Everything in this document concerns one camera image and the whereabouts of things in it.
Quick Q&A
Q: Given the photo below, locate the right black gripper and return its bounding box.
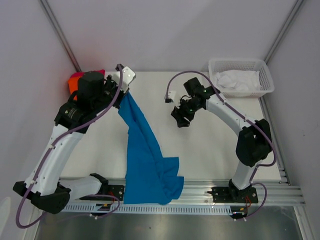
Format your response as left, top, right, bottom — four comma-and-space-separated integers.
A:
171, 97, 202, 128

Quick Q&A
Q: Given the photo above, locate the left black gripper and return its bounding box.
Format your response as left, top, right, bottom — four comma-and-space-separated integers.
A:
92, 74, 129, 114

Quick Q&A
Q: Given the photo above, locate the blue t shirt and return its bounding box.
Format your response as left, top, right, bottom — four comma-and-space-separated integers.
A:
118, 94, 184, 205

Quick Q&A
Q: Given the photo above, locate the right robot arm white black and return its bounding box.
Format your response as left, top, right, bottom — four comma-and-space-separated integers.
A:
165, 77, 272, 202

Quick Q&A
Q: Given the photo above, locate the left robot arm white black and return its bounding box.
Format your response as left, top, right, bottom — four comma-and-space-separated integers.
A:
13, 67, 136, 214

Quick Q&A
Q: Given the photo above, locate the folded pink t shirt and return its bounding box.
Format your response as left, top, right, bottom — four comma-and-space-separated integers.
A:
70, 69, 106, 78

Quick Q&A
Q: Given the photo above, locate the folded orange t shirt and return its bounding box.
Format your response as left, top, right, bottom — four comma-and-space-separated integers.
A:
67, 76, 80, 94

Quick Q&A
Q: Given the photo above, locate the white plastic basket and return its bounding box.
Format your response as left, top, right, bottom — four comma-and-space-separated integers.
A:
208, 58, 275, 98

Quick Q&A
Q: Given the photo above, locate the white t shirt in basket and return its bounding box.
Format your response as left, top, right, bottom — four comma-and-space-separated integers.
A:
213, 70, 262, 92

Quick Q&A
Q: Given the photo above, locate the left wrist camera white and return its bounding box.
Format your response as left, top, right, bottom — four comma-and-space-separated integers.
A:
112, 64, 136, 91

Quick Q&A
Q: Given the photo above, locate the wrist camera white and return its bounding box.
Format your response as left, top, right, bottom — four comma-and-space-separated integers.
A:
112, 64, 136, 91
164, 90, 177, 103

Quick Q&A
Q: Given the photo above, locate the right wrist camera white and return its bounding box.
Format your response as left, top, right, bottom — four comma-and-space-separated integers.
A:
164, 90, 177, 103

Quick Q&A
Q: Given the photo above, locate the aluminium mounting rail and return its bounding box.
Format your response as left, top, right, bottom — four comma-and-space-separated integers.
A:
33, 178, 306, 206

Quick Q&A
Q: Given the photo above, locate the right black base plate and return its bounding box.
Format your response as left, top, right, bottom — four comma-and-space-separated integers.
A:
207, 186, 259, 204

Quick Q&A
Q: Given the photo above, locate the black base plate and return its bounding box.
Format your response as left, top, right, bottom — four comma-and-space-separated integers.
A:
207, 186, 259, 204
80, 184, 125, 201

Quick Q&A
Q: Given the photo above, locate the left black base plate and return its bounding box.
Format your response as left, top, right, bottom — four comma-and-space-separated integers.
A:
80, 184, 125, 201

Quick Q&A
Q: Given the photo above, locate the left aluminium corner post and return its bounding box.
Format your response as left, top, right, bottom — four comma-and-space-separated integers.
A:
38, 0, 82, 72

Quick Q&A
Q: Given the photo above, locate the aluminium corner post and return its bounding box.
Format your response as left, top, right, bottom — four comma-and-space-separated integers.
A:
264, 0, 307, 65
38, 0, 82, 72

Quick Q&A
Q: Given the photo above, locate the white slotted cable duct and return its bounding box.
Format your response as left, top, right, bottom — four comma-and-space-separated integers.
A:
62, 202, 232, 216

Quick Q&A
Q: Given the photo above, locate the right aluminium corner post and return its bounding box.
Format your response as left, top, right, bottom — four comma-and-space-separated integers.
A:
264, 0, 307, 65

